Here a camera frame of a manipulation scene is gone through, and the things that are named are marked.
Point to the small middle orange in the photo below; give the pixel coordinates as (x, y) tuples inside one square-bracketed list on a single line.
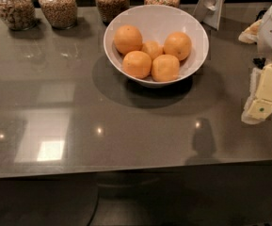
[(152, 48)]

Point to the white ceramic bowl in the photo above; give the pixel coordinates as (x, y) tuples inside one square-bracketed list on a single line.
[(156, 22)]

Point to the white angled stand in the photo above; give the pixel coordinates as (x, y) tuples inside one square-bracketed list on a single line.
[(209, 12)]

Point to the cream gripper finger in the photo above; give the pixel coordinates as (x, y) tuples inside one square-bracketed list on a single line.
[(250, 34), (258, 106)]

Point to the far left glass jar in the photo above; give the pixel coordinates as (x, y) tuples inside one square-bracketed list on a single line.
[(18, 15)]

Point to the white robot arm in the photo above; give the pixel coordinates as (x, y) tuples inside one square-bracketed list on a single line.
[(264, 43)]

